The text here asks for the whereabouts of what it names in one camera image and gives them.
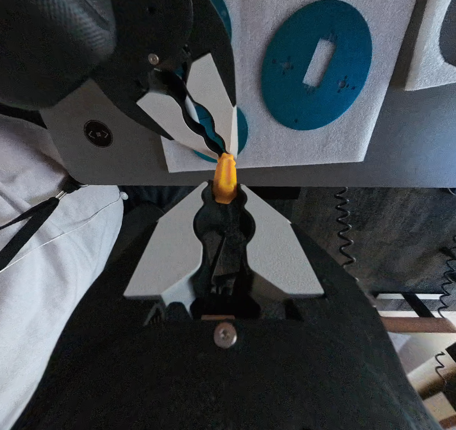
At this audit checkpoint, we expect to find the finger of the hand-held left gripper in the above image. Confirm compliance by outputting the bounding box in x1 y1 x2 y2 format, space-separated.
136 80 226 158
183 52 239 156

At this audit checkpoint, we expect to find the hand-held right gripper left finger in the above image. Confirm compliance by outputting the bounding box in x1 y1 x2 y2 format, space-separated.
124 181 216 313

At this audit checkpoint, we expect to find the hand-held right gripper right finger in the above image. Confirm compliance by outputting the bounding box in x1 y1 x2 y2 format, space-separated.
233 184 325 309

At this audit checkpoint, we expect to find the orange-handled screwdriver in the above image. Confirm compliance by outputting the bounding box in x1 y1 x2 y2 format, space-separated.
213 153 237 204

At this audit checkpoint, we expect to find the round black desk button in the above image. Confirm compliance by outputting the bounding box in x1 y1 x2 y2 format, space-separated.
84 120 113 148

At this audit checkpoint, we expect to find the blue plate with rectangular hole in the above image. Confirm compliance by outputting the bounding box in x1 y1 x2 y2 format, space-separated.
261 0 373 131

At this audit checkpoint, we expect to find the white foam sheet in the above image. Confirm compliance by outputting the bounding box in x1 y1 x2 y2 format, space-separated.
161 0 426 173

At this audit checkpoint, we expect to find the person's white shirt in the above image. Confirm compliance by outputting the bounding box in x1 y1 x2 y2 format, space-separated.
0 113 125 430

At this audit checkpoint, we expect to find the white foam square with hole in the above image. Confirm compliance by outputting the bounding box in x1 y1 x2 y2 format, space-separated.
404 0 456 92

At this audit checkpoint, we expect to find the coiled black cable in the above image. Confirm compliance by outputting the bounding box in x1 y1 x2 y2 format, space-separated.
440 238 456 316
335 188 358 281

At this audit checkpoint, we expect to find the black lanyard strap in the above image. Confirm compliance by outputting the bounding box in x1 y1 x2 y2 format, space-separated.
0 177 88 272

